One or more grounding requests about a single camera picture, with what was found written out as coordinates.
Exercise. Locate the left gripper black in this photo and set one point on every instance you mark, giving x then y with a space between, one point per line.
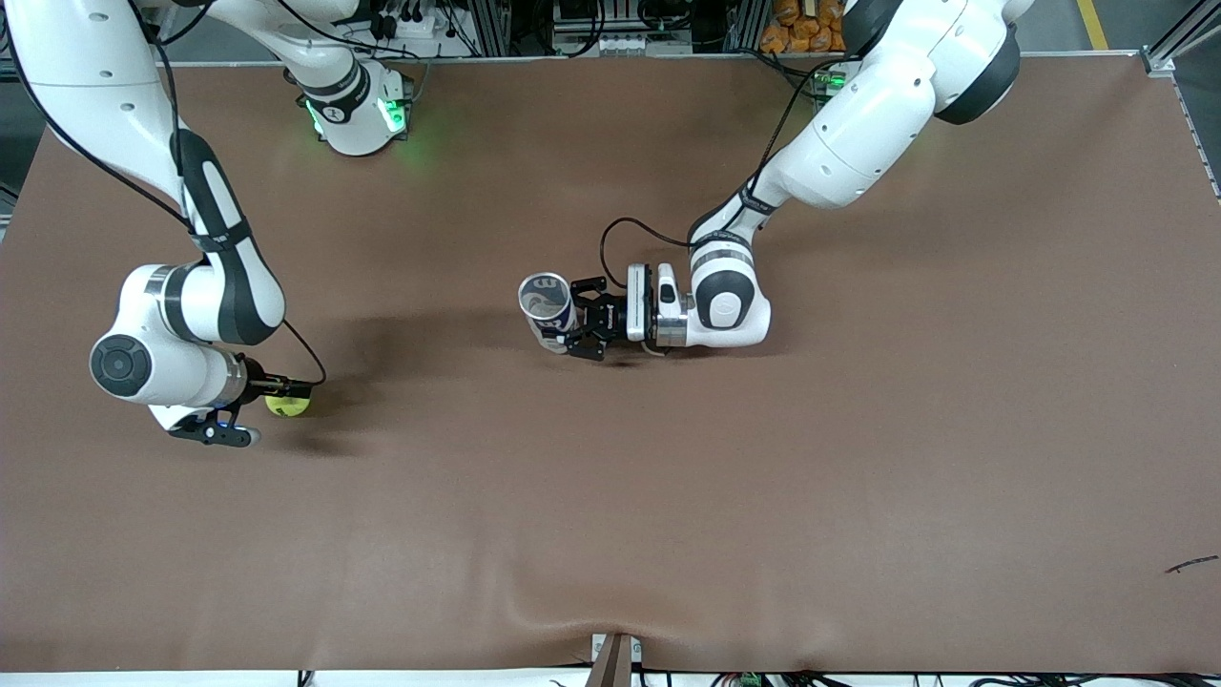
612 318

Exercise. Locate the yellow-green tennis ball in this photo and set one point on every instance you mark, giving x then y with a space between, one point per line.
286 407

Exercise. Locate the white navy tennis ball can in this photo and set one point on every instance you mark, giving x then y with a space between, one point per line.
546 296

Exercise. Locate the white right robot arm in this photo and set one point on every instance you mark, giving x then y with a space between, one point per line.
95 76

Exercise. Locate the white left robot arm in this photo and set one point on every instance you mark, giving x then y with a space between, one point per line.
858 134

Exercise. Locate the brown table mat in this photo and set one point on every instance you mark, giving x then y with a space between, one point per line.
610 496

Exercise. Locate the white power strip black plugs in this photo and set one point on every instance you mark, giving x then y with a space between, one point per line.
420 27

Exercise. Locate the orange bag pile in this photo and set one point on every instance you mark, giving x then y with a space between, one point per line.
792 38

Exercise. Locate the aluminium frame post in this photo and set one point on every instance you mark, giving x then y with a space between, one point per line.
746 24
491 29

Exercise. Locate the metal table corner bracket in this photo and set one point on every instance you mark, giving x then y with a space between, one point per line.
1158 63

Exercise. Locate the aluminium table side rail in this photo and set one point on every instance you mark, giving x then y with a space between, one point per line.
1197 134

